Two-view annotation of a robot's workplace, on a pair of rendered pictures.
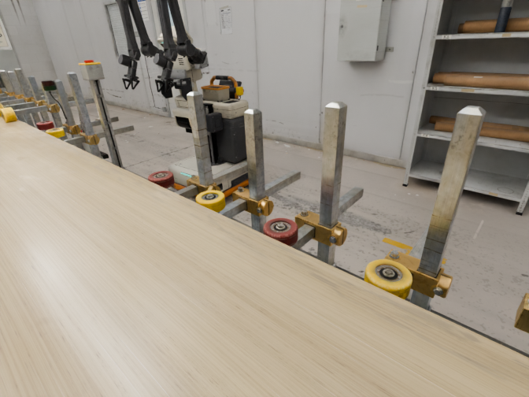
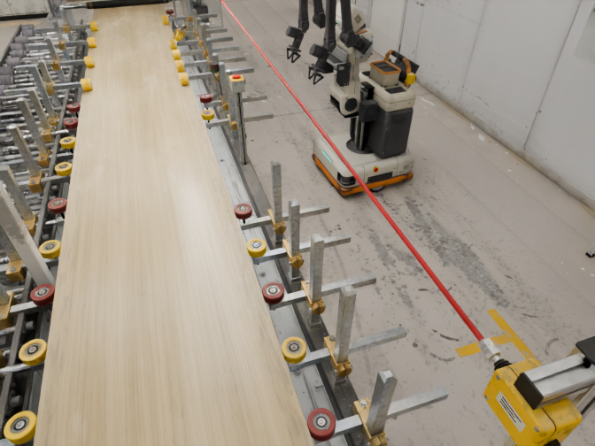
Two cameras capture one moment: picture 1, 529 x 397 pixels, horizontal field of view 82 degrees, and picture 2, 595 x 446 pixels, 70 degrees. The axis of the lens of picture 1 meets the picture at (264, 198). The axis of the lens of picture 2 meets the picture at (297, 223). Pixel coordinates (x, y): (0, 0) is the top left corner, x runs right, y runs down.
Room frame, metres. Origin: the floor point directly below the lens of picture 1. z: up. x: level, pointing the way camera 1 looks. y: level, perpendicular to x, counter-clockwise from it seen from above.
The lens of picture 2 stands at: (-0.25, -0.62, 2.09)
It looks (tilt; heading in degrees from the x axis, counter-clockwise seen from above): 40 degrees down; 30
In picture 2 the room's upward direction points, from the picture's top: straight up
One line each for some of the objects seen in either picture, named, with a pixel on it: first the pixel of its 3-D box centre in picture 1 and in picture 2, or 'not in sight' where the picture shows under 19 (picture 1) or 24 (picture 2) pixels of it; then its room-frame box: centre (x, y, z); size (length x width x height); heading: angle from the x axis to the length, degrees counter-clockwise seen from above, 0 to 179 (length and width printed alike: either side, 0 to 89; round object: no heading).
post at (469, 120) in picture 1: (439, 229); (343, 339); (0.51, -0.35, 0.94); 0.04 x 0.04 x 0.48; 48
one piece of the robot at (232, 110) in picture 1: (217, 125); (376, 109); (2.81, 0.40, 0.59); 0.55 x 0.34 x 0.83; 52
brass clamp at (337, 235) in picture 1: (319, 228); (312, 296); (0.69, -0.15, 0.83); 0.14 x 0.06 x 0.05; 48
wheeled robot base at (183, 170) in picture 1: (215, 172); (361, 157); (2.74, 0.46, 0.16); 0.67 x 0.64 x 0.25; 142
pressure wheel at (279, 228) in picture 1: (280, 245); (273, 299); (0.59, -0.03, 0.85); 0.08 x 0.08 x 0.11
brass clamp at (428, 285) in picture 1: (416, 274); (337, 356); (0.52, -0.33, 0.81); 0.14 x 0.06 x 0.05; 48
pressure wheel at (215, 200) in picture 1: (212, 213); (257, 254); (0.76, 0.15, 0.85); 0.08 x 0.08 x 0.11
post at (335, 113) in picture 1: (329, 200); (315, 285); (0.68, -0.16, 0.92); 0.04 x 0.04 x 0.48; 48
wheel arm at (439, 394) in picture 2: not in sight; (382, 413); (0.40, -0.54, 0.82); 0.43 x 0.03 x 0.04; 138
